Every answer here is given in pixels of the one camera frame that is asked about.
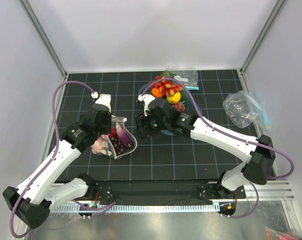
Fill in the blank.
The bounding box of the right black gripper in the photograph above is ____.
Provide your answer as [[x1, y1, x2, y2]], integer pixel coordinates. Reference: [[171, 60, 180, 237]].
[[135, 110, 169, 141]]

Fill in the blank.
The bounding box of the clear dotted zip bag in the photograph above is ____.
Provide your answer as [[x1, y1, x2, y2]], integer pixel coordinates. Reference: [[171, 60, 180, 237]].
[[91, 115, 137, 160]]

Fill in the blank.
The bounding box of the dark red grape bunch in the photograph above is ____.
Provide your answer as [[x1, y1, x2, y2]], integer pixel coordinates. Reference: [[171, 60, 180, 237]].
[[108, 134, 125, 155]]

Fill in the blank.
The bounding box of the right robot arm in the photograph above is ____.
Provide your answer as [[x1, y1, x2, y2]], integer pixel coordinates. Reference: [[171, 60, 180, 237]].
[[135, 94, 275, 198]]

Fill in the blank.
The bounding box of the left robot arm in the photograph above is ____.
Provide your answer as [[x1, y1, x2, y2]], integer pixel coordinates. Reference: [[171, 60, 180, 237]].
[[3, 103, 112, 229]]

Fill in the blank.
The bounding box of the flat zip bag blue zipper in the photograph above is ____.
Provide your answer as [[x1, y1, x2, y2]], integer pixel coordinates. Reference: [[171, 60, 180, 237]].
[[163, 69, 199, 90]]

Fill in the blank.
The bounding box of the crumpled clear zip bag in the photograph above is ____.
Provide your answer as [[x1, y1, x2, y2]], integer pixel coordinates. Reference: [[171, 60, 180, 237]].
[[222, 90, 270, 130]]

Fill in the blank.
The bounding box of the orange fruit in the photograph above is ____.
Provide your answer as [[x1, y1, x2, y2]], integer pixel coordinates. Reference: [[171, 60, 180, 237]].
[[151, 88, 164, 98]]

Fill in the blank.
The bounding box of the yellow lemon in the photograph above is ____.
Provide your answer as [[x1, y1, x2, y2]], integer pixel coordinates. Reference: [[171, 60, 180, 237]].
[[166, 92, 181, 104]]

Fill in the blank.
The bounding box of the light pink grape bunch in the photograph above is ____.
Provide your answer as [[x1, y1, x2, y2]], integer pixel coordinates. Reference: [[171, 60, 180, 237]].
[[172, 101, 185, 112]]

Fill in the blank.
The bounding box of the red cherry bunch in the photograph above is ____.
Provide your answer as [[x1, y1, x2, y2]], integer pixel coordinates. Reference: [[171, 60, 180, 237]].
[[150, 76, 183, 97]]

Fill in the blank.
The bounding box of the blue plastic basket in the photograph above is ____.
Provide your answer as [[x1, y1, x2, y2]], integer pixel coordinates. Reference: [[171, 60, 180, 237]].
[[137, 82, 199, 136]]

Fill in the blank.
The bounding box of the red packaged item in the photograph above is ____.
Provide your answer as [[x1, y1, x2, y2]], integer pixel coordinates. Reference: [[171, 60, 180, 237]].
[[264, 227, 302, 240]]

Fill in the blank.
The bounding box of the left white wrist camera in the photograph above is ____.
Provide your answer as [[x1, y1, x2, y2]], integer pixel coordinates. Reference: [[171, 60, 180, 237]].
[[91, 91, 111, 112]]

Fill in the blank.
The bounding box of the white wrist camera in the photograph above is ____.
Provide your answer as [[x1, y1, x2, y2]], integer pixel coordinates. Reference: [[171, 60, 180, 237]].
[[91, 91, 111, 112], [137, 94, 156, 116]]

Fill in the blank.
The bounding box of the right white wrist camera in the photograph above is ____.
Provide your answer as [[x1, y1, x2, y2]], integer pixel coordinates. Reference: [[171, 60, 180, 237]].
[[137, 94, 156, 116]]

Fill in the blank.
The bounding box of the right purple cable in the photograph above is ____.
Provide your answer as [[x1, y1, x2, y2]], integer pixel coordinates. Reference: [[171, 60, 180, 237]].
[[140, 77, 294, 218]]

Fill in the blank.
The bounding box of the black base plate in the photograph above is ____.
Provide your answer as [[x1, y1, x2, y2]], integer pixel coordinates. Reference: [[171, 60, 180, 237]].
[[53, 178, 246, 206]]

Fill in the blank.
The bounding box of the perforated metal rail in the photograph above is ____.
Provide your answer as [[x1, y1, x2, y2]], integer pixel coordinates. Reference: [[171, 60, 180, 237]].
[[51, 202, 220, 214]]

